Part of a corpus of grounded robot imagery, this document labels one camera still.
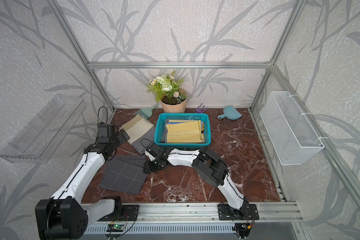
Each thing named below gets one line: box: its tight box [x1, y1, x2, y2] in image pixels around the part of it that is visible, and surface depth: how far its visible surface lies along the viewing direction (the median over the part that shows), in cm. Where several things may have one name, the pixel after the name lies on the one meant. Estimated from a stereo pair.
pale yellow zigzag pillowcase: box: [165, 119, 204, 143], surface depth 103 cm
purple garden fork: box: [195, 103, 208, 113], surface depth 122 cm
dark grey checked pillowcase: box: [99, 155, 148, 195], surface depth 86 cm
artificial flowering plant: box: [146, 70, 188, 105], surface depth 93 cm
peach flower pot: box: [160, 88, 188, 113], surface depth 106 cm
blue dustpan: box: [217, 105, 243, 120], surface depth 119 cm
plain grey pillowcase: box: [161, 119, 169, 143], surface depth 103 cm
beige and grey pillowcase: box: [119, 114, 156, 155], surface depth 107 cm
